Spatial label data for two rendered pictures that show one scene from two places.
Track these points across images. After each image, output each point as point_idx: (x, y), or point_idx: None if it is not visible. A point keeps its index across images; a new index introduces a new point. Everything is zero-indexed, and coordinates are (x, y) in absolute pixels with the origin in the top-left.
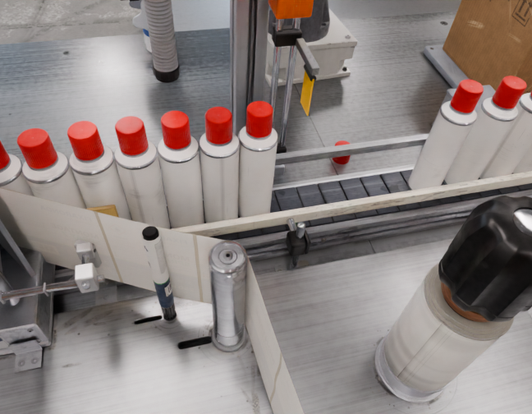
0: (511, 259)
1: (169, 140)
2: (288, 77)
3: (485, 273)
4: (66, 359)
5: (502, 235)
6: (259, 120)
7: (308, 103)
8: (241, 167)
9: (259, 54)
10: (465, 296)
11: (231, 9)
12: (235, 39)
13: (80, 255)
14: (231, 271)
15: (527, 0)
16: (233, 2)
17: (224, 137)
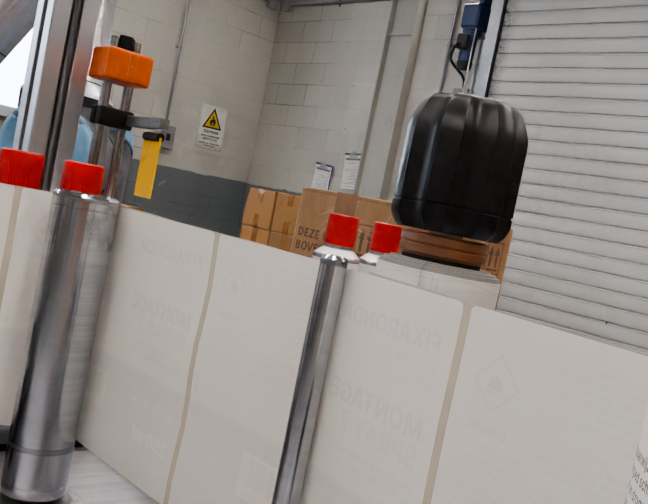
0: (471, 105)
1: None
2: (109, 182)
3: (451, 134)
4: None
5: (451, 93)
6: (87, 169)
7: (151, 178)
8: None
9: (62, 162)
10: (439, 192)
11: (23, 101)
12: (29, 130)
13: None
14: (100, 199)
15: (364, 236)
16: (30, 90)
17: (30, 183)
